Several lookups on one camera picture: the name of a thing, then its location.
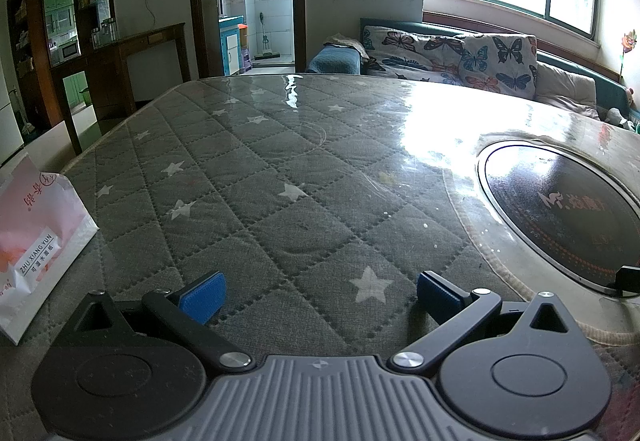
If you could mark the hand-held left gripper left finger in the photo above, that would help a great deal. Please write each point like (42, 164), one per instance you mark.
(202, 298)

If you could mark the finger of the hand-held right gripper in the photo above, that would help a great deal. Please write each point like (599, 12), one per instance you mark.
(629, 282)

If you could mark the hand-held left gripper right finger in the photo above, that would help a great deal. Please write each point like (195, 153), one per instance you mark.
(440, 296)

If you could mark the round black induction cooker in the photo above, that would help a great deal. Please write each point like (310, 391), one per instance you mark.
(560, 211)

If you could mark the white pink tissue packet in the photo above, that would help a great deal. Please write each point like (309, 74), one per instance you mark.
(35, 241)

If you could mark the teal sofa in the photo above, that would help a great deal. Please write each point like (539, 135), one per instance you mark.
(606, 88)

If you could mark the beige pillow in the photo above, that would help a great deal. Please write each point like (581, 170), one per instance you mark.
(567, 88)

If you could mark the colourful pinwheel toy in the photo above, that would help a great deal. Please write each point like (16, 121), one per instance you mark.
(628, 43)

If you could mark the square butterfly print cushion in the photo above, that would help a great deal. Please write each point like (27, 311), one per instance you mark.
(500, 63)

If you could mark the dark wooden cabinet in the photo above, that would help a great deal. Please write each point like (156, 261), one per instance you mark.
(115, 71)

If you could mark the long butterfly print cushion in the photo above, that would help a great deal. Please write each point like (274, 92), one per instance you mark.
(400, 51)

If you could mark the orange plastic stool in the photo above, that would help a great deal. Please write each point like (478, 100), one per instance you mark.
(244, 48)

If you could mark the blue white cabinet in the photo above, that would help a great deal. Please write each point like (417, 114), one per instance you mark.
(231, 46)

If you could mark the blue quilted cushion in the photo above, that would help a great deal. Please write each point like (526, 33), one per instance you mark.
(335, 61)

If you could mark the mop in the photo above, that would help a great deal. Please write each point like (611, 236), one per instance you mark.
(265, 46)

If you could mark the beige cloth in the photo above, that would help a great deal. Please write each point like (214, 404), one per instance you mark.
(347, 43)

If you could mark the dark wooden shelf unit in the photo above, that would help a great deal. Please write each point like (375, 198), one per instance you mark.
(35, 86)

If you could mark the microwave oven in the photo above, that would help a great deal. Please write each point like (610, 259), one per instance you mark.
(70, 50)

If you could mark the dark wooden door frame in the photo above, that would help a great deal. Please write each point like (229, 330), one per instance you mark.
(200, 11)

